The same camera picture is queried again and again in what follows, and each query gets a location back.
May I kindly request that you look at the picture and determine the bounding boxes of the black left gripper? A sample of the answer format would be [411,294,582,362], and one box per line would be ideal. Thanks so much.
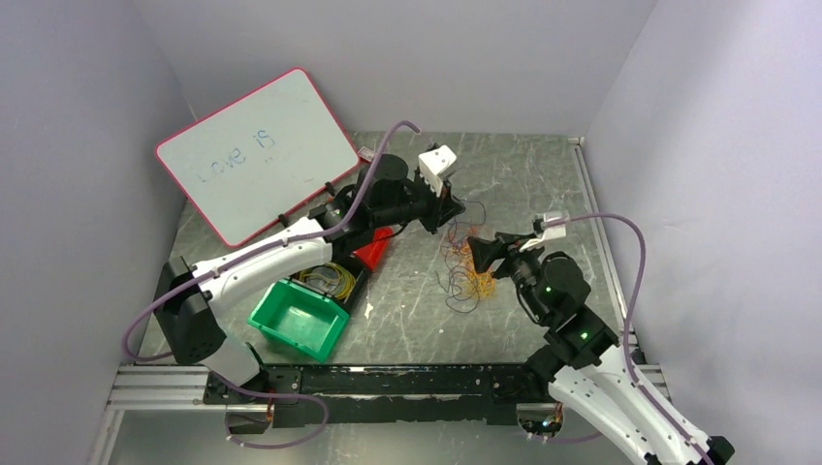
[374,170,467,235]

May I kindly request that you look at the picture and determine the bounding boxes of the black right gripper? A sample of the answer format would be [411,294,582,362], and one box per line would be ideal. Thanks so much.
[467,231,552,323]

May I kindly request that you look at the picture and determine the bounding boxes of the purple cable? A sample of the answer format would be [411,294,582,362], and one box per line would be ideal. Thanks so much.
[433,200,490,315]

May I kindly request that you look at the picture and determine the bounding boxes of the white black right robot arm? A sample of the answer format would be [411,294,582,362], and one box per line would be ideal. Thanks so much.
[467,232,735,464]

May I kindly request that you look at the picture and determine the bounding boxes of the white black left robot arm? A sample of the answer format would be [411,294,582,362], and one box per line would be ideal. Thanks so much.
[152,145,465,403]

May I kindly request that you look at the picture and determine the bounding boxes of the red plastic bin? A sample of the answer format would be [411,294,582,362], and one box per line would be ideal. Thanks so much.
[353,227,394,271]

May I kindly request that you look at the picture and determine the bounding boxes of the small red white box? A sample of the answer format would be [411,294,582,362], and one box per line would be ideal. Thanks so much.
[357,146,375,163]

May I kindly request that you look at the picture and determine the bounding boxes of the black plastic bin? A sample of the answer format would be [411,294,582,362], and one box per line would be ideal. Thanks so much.
[289,255,372,316]

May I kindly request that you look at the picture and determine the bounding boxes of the green plastic bin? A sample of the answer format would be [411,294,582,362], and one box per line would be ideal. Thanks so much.
[247,279,349,362]

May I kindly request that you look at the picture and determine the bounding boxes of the pink framed whiteboard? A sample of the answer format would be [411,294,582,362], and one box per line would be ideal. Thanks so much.
[155,68,360,247]

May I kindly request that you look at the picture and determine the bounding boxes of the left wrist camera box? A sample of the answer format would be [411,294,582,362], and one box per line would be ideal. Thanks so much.
[418,145,458,197]

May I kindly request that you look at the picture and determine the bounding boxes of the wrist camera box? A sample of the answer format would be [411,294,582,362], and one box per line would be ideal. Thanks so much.
[519,211,570,252]
[418,145,458,197]

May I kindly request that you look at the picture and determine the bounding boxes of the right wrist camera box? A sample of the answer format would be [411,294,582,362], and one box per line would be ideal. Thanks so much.
[519,211,570,252]

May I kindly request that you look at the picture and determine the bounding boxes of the yellow green cable coil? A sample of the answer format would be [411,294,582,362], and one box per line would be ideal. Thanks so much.
[296,260,358,301]

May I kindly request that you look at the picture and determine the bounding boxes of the aluminium table edge rail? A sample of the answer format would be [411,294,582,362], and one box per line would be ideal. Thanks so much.
[567,137,647,364]

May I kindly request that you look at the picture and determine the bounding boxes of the black base frame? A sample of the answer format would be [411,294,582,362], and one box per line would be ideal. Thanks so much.
[203,363,562,431]

